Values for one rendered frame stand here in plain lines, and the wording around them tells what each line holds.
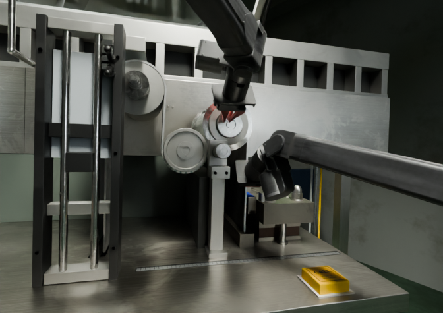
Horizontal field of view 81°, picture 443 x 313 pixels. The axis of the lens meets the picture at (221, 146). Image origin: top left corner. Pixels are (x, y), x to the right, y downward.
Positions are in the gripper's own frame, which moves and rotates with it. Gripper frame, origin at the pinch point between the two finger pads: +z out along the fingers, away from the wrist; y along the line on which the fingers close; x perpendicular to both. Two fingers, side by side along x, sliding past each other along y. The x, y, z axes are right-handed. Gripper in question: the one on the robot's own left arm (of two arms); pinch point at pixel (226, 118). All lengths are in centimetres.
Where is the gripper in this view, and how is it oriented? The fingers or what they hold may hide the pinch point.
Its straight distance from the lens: 70.3
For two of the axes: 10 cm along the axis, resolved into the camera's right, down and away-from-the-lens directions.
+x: -1.2, -8.2, 5.6
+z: -1.8, 5.7, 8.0
